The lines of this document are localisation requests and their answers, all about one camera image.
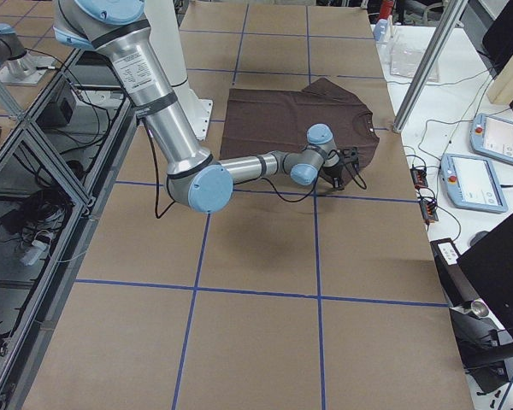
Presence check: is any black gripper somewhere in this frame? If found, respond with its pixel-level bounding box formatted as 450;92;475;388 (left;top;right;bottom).
324;164;345;190

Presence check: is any brown t-shirt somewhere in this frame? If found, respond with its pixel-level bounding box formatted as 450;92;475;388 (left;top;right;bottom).
220;79;380;167

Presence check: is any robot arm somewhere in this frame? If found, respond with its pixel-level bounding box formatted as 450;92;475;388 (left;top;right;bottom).
53;1;345;214

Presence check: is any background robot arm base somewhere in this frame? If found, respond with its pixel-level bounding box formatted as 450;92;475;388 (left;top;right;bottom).
0;23;56;85

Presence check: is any small electronics board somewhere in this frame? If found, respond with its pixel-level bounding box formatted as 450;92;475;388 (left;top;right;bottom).
410;167;428;190

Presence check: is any near teach pendant tablet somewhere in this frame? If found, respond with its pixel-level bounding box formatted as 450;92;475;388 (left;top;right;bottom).
440;154;508;214

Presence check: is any teach pendant tablet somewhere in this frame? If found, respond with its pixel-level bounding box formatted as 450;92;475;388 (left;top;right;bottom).
440;154;508;214
469;113;513;165

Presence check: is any clear plastic bag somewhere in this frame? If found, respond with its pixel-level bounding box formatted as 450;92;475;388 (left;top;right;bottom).
389;41;427;78

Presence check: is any black label box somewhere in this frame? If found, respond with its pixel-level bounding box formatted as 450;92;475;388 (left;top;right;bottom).
430;238;479;307

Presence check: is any far teach pendant tablet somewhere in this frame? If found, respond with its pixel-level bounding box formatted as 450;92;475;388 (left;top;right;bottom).
469;113;513;165

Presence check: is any metal cup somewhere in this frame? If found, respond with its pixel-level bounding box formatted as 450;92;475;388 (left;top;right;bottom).
469;299;490;319

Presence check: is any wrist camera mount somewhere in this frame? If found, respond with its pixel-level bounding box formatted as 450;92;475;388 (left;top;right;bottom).
337;147;360;170

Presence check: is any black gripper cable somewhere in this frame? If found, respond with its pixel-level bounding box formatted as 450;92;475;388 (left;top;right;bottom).
140;114;368;220

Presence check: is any aluminium frame post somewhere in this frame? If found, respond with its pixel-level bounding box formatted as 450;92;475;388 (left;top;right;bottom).
392;0;469;133

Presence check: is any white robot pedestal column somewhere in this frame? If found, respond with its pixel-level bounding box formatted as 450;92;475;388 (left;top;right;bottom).
144;0;213;141

